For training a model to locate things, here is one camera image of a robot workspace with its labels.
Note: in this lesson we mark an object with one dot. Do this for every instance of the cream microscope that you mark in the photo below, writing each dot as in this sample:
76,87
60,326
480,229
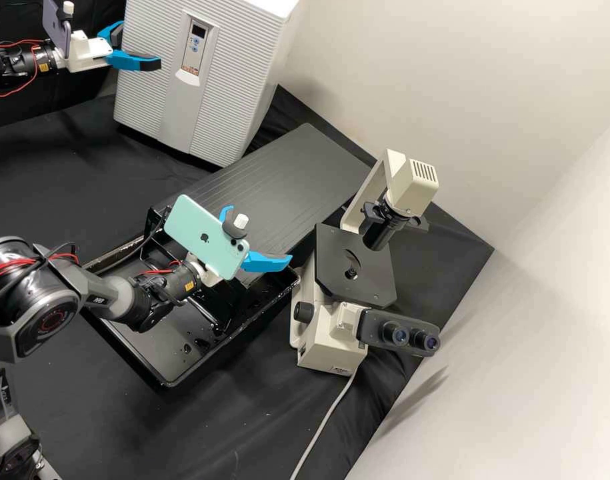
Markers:
319,325

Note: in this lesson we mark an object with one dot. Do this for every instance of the left wrist camera phone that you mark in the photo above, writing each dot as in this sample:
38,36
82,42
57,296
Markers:
52,20

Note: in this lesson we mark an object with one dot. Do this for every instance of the wrist camera phone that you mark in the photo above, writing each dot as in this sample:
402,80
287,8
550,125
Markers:
52,20
199,235

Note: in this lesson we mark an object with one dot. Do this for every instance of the white incubator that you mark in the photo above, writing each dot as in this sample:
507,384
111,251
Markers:
287,4

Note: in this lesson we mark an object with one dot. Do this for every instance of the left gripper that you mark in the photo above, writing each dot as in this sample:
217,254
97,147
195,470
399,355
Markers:
84,52

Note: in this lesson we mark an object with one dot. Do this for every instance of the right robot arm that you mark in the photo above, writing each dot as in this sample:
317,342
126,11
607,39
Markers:
34,300

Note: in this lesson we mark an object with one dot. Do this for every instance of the black platform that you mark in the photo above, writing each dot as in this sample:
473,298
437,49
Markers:
274,190

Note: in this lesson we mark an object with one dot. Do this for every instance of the black tray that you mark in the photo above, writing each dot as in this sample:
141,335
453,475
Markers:
149,350

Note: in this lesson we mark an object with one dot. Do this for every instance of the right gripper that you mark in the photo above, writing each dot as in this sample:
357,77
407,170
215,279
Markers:
209,279

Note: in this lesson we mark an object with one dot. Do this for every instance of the right wrist camera phone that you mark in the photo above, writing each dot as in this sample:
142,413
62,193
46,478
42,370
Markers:
199,235

